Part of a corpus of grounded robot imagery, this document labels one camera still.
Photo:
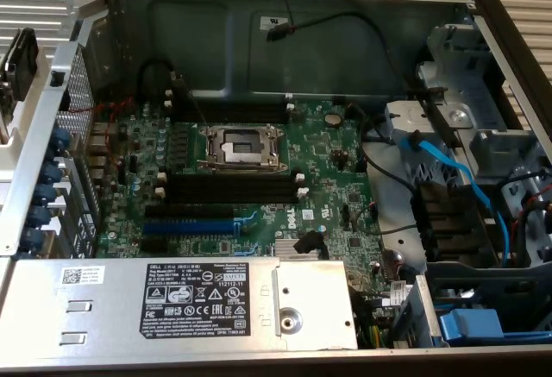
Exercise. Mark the RAM slot with white latches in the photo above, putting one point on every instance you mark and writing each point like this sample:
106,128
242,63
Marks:
233,199
233,184

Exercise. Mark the metal CPU socket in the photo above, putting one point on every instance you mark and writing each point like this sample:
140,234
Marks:
241,148

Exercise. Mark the green motherboard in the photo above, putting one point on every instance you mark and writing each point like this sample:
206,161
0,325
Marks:
319,152

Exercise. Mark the light blue slot latch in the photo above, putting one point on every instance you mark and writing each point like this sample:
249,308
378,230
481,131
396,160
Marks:
250,249
246,224

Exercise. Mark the round coin cell battery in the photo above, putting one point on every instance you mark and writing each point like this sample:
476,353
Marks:
332,118

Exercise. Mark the silver finned heat sink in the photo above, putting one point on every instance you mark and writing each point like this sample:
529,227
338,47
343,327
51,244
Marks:
284,249

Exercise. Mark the long black expansion slot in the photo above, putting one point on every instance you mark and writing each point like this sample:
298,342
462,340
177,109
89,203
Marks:
190,211

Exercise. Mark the blue expansion slot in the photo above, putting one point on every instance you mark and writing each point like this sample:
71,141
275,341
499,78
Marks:
190,227

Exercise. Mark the thin metal locking lever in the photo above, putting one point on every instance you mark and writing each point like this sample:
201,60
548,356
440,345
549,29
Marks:
194,101

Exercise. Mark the grey metal PC case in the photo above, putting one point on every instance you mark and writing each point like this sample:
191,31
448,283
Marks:
215,40

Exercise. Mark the short black expansion slot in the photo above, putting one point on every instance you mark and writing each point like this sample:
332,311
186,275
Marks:
153,245

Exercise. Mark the white sticker label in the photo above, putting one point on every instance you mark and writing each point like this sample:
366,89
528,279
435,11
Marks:
274,21

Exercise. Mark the white barcode tag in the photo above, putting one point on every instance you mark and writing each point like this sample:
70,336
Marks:
397,293

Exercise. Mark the large metal port block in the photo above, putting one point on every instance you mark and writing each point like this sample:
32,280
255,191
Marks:
100,146

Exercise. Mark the metal USB port stack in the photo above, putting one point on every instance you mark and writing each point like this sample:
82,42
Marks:
97,175
98,163

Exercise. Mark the metal ethernet port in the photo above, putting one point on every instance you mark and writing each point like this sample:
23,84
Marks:
101,129

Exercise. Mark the black ribbed plastic block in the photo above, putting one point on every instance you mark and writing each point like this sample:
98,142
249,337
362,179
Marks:
453,221

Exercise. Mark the grey metal disk bay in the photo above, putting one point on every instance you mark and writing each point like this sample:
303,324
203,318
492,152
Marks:
457,92

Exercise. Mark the silver power supply unit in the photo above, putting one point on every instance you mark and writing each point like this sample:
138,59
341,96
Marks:
108,308

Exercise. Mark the blue card retainer clip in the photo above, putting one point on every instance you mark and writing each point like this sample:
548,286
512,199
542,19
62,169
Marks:
54,173
60,140
32,239
46,194
39,216

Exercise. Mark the blue plastic disk caddy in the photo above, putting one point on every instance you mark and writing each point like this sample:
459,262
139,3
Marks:
470,323

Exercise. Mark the white parts rack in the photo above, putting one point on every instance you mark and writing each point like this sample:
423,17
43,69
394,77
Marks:
10,161

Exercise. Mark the black hard disk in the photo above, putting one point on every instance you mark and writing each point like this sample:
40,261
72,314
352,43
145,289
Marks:
23,66

